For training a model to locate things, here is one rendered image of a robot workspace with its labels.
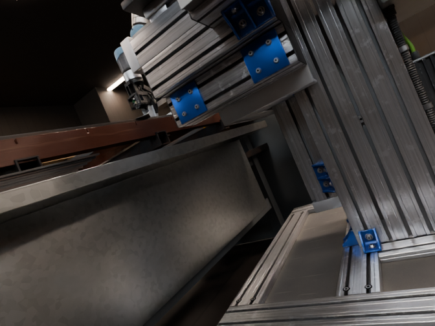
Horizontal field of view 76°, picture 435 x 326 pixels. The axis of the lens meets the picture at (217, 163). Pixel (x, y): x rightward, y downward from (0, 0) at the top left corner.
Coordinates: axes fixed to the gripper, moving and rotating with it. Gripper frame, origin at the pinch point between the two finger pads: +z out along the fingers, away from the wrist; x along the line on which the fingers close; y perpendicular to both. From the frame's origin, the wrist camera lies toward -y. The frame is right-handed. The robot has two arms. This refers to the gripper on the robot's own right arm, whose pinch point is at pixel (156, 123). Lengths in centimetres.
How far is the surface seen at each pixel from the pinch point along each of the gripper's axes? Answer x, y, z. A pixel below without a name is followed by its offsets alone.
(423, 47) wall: 198, -1072, -47
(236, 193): 20.5, -6.1, 41.8
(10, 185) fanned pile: 29, 72, 16
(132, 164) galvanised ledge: 36, 52, 19
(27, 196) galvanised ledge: 36, 73, 19
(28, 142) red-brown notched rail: 16, 61, 5
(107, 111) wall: -555, -437, -227
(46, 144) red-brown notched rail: 16, 57, 6
